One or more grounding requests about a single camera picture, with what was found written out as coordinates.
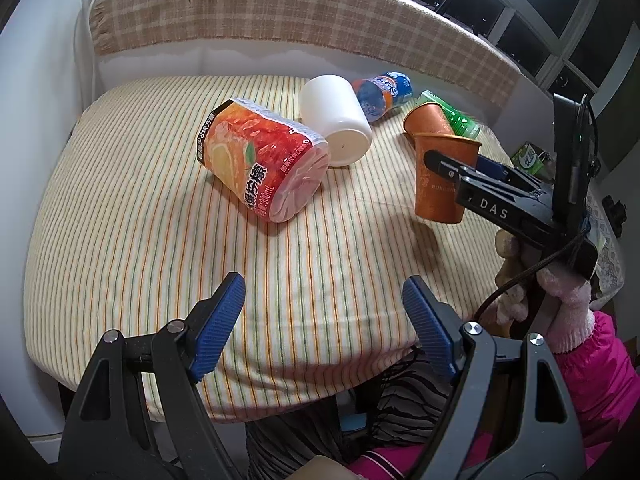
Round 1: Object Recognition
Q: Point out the orange paper cup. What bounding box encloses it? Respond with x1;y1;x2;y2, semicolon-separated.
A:
414;132;482;223
404;103;454;144

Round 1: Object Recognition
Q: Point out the pink sleeve forearm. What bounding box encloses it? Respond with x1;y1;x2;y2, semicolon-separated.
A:
555;311;639;466

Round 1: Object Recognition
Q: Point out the green plastic cup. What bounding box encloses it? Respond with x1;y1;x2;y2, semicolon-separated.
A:
416;90;480;140

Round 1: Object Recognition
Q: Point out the orange paper cup lying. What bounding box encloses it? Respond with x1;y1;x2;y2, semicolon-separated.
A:
404;103;454;144

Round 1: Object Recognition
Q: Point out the blue orange drink cup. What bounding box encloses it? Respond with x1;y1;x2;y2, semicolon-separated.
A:
352;72;413;122

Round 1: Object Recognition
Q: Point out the white plastic cup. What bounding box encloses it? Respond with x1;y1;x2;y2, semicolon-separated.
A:
298;75;373;167

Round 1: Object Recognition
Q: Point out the red orange fruit cup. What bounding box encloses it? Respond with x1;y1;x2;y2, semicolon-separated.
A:
196;98;331;223

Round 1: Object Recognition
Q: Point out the right hand pink glove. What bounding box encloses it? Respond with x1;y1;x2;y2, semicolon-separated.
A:
482;230;596;353

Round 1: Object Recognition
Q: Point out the green white carton box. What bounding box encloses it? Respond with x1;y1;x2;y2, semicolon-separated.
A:
511;142;551;176

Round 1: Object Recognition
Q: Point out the plaid beige blanket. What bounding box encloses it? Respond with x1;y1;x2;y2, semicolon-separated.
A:
89;0;521;106

